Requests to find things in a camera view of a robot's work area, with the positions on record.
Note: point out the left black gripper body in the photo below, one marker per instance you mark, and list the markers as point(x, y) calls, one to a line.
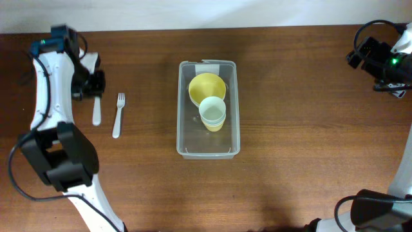
point(87, 84)

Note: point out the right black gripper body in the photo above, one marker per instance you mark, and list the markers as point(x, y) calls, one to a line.
point(382, 64)

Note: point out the short white plastic spoon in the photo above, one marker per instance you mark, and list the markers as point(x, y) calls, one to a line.
point(121, 101)

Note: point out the long white plastic spoon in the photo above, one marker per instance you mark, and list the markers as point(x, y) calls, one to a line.
point(96, 117)

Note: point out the white plastic bowl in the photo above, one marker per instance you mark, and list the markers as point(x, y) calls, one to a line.
point(195, 103)

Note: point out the yellow plastic bowl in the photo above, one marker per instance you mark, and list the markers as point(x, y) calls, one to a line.
point(206, 85)

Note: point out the cream plastic cup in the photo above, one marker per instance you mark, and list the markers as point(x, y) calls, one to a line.
point(212, 108)

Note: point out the yellow plastic cup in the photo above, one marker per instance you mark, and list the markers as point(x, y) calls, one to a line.
point(214, 127)

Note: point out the green plastic cup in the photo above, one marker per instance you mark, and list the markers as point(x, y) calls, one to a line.
point(215, 123)

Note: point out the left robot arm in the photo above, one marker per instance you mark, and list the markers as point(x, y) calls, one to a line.
point(59, 153)

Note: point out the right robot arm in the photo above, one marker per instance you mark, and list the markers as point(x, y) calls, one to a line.
point(368, 210)

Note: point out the clear plastic storage container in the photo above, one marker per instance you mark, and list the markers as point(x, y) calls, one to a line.
point(193, 139)

